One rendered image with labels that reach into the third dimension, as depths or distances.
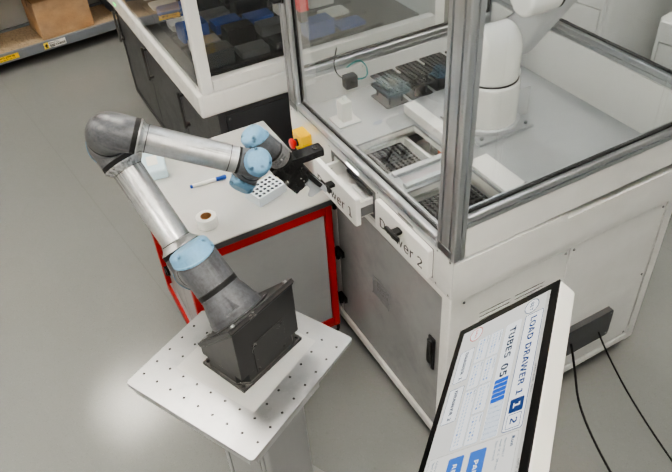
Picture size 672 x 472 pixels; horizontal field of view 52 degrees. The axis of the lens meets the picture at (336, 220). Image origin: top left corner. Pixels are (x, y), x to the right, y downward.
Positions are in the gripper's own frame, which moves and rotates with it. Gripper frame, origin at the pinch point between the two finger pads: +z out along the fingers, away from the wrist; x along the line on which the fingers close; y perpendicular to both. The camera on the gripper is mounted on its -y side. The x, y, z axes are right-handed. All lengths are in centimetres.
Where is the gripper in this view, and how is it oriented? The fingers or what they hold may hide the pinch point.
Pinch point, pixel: (322, 184)
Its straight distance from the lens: 222.8
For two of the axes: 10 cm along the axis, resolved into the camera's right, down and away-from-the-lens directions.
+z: 5.5, 4.3, 7.2
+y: -6.8, 7.2, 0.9
